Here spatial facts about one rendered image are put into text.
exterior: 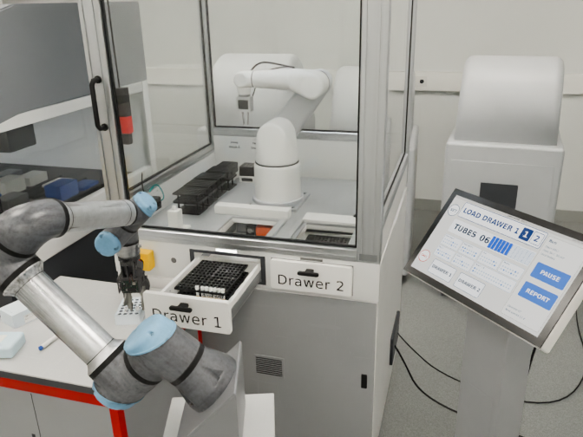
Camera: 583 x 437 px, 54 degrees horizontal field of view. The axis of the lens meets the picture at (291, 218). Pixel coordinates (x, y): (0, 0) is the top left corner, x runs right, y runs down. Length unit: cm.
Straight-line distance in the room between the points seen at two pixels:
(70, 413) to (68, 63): 140
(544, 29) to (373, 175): 327
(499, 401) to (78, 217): 132
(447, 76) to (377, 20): 317
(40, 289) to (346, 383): 119
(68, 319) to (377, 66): 109
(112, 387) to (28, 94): 131
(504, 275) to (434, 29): 345
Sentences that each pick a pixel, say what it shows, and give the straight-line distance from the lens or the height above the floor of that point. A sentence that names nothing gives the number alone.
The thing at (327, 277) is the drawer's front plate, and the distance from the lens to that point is 195.
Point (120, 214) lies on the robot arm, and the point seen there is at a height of 124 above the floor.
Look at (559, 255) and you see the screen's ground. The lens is 163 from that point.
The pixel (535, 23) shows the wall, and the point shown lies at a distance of 490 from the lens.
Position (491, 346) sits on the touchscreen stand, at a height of 80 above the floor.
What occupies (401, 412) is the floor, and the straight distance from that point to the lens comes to 279.
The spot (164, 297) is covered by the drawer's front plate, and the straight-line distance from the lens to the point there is 182.
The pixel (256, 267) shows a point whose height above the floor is 89.
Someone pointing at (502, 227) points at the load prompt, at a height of 115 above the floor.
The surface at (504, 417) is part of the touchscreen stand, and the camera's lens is 197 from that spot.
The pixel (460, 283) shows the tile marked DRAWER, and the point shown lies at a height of 100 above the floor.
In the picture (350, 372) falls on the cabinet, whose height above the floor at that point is 50.
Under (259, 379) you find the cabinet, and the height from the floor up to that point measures 40.
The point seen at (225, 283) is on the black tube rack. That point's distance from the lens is 191.
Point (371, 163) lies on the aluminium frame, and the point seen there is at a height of 129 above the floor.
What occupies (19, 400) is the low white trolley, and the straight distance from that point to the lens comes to 201.
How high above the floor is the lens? 177
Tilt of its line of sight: 21 degrees down
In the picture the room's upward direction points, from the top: 1 degrees counter-clockwise
